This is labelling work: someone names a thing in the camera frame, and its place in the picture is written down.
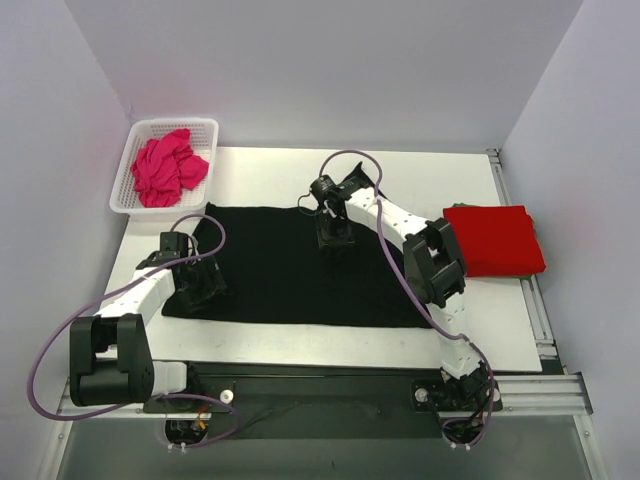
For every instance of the aluminium frame rail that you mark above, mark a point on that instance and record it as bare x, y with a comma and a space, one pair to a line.
563, 395

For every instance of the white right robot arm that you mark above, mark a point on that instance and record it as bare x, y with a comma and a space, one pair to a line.
424, 255

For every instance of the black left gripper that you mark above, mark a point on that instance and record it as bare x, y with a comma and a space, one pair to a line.
203, 282

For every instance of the black t shirt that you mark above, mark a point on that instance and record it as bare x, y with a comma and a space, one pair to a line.
276, 274

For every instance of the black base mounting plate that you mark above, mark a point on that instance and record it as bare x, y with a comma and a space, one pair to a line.
379, 421

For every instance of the white plastic basket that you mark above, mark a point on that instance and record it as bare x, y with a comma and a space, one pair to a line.
204, 138

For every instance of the red folded t shirt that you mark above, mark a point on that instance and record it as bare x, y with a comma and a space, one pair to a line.
496, 241

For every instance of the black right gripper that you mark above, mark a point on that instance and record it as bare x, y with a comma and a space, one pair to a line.
335, 232

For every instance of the pink t shirt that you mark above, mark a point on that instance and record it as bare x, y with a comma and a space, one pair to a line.
165, 167

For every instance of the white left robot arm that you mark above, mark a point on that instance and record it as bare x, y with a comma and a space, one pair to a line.
110, 357

